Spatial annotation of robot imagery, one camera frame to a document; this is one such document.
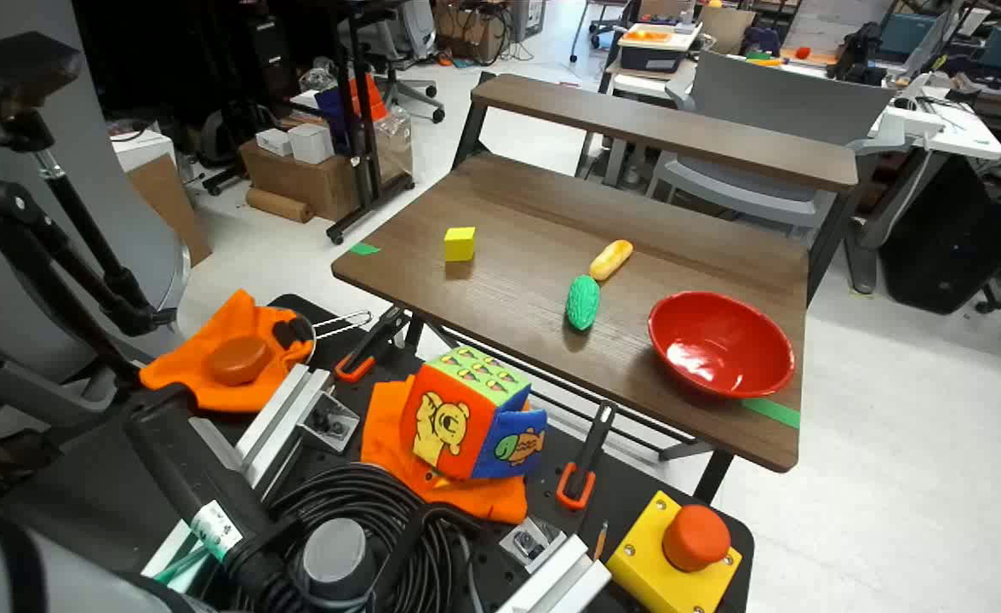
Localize yellow cube block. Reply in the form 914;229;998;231
443;223;480;265

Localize brown wooden table with shelf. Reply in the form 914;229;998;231
330;71;860;477

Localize green toy cucumber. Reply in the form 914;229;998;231
561;272;606;338

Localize colourful soft picture cube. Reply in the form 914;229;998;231
393;342;550;484

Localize yellow toy corn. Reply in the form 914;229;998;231
584;235;636;286

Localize orange cloth under cube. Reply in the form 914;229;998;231
358;373;530;526

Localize printed fiducial tag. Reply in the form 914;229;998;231
496;514;568;575
298;391;363;456

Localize black cart platform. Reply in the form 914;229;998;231
0;290;757;613

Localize red plastic bowl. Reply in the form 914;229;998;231
646;290;799;400

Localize open cardboard box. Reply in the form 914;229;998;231
238;107;415;223

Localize black pole floor stand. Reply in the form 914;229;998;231
323;0;417;245

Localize white small boxes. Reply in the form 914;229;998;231
253;120;337;165

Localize long green tape strip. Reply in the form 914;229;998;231
738;396;804;431

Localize yellow box red stop button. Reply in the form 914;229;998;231
601;485;746;613

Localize grey round knob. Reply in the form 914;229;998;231
297;514;375;599

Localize orange cloth with disc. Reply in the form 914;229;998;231
137;286;318;414

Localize grey office chair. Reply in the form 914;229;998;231
646;48;895;237

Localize flat cardboard panel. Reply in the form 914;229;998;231
123;149;215;267

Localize white desk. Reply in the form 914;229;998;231
860;90;1001;163

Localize black clamp orange handle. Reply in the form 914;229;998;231
330;304;412;386
550;400;619;514

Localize long aluminium extrusion rail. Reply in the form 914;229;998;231
138;365;332;586

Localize black coiled cable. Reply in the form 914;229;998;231
220;456;492;613

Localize short aluminium extrusion rail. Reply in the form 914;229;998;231
496;530;616;613

